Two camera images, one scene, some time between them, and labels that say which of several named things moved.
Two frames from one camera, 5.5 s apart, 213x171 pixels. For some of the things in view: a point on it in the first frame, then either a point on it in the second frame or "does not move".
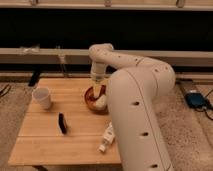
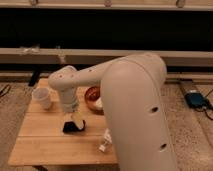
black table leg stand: [34, 78] does not move
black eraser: [61, 123] -> [71, 127]
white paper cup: [41, 94] does not move
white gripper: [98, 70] -> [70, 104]
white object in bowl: [101, 103] does not move
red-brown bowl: [91, 99] does not move
